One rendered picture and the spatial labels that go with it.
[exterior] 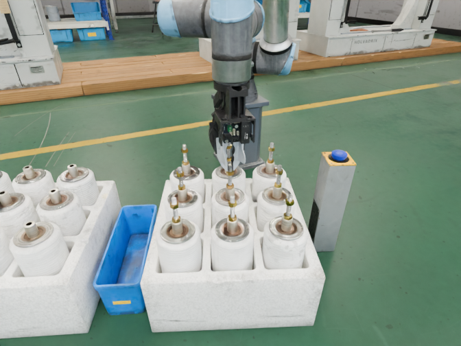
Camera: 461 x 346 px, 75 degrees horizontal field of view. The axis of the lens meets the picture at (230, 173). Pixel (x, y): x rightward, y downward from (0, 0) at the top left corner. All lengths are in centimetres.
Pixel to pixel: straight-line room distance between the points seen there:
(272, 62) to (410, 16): 326
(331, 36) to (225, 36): 288
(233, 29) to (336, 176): 46
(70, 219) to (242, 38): 58
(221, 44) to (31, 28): 213
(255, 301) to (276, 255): 12
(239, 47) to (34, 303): 67
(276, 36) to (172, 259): 80
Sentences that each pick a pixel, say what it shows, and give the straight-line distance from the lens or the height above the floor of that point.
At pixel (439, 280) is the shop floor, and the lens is 107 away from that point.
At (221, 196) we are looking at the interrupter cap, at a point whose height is 25.
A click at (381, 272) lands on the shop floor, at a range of 101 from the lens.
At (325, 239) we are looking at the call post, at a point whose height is 5.
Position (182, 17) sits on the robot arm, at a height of 65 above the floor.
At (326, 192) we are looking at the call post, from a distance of 85.
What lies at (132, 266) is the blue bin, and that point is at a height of 0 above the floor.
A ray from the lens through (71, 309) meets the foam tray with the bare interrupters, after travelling 81.
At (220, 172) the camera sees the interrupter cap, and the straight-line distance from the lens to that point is 85.
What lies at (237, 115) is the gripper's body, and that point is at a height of 49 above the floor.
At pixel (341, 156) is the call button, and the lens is 82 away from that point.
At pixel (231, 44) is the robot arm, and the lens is 56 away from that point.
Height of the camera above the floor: 70
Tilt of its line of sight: 32 degrees down
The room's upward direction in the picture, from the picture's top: straight up
